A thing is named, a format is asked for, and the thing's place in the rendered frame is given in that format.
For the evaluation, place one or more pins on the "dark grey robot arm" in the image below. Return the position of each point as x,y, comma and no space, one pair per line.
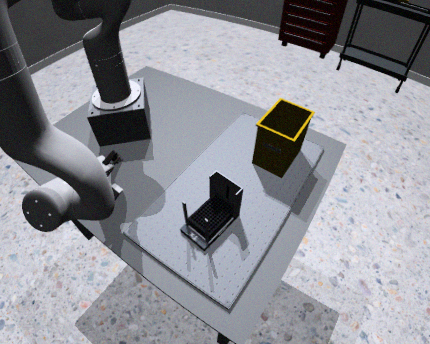
26,134

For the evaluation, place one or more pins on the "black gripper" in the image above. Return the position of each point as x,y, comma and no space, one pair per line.
106,161

